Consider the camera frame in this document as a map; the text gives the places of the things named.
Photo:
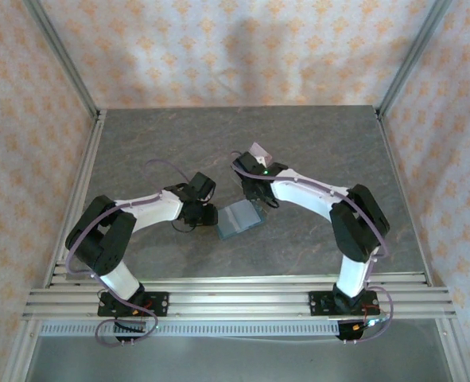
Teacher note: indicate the aluminium cross rail beam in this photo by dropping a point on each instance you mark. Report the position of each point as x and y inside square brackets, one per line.
[238, 302]

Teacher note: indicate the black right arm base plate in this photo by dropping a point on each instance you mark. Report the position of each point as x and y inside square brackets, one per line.
[318, 304]

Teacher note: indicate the teal card holder wallet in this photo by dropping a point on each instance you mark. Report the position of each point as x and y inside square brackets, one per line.
[236, 221]

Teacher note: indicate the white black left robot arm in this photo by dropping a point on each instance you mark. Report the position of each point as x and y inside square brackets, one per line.
[151, 209]

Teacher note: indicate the aluminium lower frame leg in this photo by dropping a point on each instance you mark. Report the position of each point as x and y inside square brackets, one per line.
[22, 350]
[453, 350]

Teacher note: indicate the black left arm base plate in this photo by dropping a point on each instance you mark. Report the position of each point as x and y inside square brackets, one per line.
[161, 304]

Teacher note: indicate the aluminium upright frame post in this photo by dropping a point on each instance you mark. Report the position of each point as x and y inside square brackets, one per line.
[65, 59]
[411, 59]

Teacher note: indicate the grey metal lower panel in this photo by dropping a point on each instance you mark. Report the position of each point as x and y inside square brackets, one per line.
[238, 362]

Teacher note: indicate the aluminium table side rail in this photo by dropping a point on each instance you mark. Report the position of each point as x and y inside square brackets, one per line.
[401, 191]
[84, 179]

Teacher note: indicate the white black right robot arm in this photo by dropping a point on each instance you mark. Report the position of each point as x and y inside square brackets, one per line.
[298, 195]

